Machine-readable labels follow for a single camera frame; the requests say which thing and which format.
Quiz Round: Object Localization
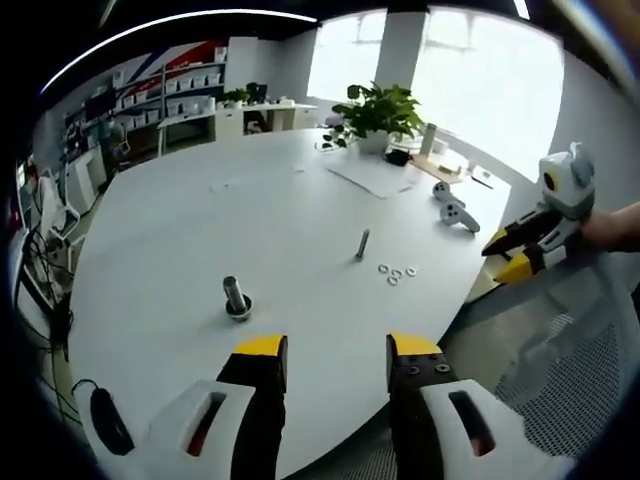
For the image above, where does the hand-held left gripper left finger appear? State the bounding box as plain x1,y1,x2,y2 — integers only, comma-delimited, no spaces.
149,332,290,480

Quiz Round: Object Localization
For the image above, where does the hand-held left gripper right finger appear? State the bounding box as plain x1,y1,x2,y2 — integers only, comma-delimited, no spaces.
385,331,546,480

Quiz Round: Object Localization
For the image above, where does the grey mesh office chair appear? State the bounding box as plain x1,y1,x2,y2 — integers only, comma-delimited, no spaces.
462,249,640,464

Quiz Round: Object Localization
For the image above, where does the thick steel bolt with nut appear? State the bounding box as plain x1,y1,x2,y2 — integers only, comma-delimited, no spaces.
221,275,253,322

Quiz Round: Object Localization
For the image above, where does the light wooden board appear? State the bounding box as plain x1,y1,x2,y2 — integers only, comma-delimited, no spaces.
410,152,474,184

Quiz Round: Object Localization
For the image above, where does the black computer mouse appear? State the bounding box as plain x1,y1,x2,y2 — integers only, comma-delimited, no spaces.
88,387,136,457

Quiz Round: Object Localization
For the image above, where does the white cylindrical bottle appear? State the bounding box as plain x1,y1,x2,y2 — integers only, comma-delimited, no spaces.
419,122,438,157

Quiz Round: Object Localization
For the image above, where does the white paper sheet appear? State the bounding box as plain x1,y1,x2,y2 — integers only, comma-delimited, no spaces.
325,162,417,199

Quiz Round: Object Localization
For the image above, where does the large potted green plant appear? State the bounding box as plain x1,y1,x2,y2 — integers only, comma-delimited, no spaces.
330,82,424,154

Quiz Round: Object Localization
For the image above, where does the white office chair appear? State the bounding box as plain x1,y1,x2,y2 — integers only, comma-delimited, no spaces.
37,168,82,254

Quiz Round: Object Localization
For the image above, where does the white background desk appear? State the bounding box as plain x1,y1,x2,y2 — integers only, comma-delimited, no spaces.
157,101,319,154

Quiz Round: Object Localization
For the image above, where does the small potted green plant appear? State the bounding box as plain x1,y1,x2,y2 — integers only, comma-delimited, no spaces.
222,87,251,109

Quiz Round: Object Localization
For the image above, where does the shelving unit with white bins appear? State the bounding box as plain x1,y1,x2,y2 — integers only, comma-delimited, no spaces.
106,48,229,132

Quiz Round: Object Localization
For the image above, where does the black monitor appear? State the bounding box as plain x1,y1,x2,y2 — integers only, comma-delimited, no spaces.
84,94,114,119

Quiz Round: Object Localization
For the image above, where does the tangle of black cables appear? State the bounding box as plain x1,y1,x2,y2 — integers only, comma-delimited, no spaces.
18,229,82,422

